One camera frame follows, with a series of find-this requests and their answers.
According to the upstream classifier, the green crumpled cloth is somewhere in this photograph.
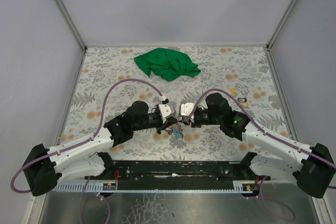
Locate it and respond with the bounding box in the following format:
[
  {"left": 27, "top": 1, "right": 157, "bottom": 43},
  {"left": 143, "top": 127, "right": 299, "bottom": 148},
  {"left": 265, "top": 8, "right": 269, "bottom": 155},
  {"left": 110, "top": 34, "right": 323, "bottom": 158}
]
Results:
[{"left": 134, "top": 48, "right": 201, "bottom": 82}]

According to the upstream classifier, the aluminium corner post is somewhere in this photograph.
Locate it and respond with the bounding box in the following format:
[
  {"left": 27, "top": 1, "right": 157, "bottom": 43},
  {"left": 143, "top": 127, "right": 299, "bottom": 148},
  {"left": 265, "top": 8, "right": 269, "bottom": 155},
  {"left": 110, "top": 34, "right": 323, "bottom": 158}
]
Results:
[
  {"left": 54, "top": 0, "right": 87, "bottom": 51},
  {"left": 266, "top": 0, "right": 299, "bottom": 51}
]

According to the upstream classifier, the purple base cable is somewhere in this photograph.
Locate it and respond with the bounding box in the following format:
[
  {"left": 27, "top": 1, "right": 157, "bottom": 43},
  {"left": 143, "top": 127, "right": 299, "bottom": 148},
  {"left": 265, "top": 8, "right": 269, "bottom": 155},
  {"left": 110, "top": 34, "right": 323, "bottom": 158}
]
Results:
[
  {"left": 258, "top": 175, "right": 296, "bottom": 221},
  {"left": 79, "top": 176, "right": 111, "bottom": 224}
]

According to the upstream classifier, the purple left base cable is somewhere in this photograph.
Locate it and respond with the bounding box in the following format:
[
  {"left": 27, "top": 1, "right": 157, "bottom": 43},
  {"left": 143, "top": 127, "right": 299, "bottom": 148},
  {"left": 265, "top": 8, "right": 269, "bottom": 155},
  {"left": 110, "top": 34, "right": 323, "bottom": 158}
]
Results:
[{"left": 79, "top": 176, "right": 111, "bottom": 224}]

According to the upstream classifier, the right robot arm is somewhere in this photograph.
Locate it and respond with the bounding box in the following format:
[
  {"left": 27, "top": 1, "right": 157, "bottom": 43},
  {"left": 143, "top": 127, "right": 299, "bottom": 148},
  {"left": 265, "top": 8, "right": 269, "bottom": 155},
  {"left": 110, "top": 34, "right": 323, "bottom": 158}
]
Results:
[{"left": 179, "top": 93, "right": 335, "bottom": 198}]

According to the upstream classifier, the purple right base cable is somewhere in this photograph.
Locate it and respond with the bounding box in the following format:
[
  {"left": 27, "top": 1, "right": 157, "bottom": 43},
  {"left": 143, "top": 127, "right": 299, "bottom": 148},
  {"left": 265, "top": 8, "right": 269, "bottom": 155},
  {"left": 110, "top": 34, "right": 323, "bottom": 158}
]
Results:
[{"left": 258, "top": 175, "right": 296, "bottom": 221}]

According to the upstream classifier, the key with black tag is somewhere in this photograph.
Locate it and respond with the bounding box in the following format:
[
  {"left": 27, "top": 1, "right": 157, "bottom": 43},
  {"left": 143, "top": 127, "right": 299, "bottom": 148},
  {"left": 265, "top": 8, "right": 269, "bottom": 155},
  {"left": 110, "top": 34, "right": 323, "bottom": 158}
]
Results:
[{"left": 237, "top": 98, "right": 249, "bottom": 108}]

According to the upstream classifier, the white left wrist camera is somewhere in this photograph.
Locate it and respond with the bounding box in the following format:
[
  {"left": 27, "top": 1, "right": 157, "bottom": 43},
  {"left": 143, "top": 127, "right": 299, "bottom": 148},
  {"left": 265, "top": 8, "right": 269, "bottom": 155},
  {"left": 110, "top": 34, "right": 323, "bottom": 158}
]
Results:
[{"left": 158, "top": 99, "right": 175, "bottom": 122}]

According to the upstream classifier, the white slotted cable duct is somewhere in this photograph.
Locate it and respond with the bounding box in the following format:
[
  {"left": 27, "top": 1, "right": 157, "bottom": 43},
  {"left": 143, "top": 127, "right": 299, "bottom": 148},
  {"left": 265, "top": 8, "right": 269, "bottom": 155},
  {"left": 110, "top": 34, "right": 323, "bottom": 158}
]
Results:
[{"left": 54, "top": 177, "right": 259, "bottom": 196}]

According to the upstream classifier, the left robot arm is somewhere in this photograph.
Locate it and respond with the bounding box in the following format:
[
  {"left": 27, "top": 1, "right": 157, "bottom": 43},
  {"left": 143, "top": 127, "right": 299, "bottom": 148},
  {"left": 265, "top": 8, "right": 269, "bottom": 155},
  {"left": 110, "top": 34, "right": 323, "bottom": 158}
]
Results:
[{"left": 23, "top": 100, "right": 177, "bottom": 196}]

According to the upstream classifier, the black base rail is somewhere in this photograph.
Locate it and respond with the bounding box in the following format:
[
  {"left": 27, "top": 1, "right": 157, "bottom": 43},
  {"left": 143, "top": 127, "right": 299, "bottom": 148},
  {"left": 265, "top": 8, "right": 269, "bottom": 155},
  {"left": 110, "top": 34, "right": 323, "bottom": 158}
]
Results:
[{"left": 90, "top": 161, "right": 263, "bottom": 184}]

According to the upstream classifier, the aluminium corner post left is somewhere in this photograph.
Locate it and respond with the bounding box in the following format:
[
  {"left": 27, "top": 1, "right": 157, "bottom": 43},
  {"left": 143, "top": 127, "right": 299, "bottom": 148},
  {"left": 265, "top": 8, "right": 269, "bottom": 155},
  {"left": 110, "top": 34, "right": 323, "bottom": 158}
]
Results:
[{"left": 54, "top": 0, "right": 87, "bottom": 51}]

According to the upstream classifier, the aluminium corner post right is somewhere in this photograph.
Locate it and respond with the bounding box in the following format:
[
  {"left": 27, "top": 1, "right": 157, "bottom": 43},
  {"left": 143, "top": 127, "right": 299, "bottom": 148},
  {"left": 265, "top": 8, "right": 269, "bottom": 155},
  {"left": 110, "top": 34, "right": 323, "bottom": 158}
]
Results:
[{"left": 266, "top": 0, "right": 299, "bottom": 51}]

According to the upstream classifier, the metal key organizer blue handle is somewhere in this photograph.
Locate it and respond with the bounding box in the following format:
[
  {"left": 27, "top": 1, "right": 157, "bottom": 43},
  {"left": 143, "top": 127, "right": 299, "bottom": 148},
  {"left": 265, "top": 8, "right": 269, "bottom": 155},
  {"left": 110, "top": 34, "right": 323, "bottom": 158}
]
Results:
[{"left": 169, "top": 123, "right": 184, "bottom": 139}]

